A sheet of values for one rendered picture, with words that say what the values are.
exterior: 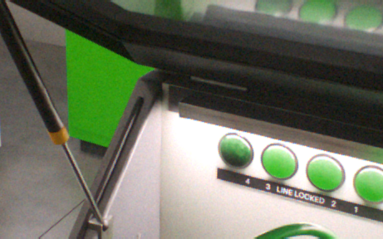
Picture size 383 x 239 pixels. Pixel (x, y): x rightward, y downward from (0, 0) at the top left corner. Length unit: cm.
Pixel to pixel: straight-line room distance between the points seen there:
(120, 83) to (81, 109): 30
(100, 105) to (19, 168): 49
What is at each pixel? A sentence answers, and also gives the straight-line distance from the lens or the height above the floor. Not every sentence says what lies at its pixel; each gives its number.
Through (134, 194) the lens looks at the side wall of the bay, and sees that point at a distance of 110.
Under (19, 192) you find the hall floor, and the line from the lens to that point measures 388.
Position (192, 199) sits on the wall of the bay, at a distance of 114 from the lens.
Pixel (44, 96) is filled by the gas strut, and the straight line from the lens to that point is 88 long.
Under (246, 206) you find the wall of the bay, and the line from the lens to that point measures 111.
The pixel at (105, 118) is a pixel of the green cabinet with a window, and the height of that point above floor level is 24.
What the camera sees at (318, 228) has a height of 140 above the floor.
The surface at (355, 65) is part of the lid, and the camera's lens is 82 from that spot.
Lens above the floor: 185
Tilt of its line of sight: 24 degrees down
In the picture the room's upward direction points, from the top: 2 degrees clockwise
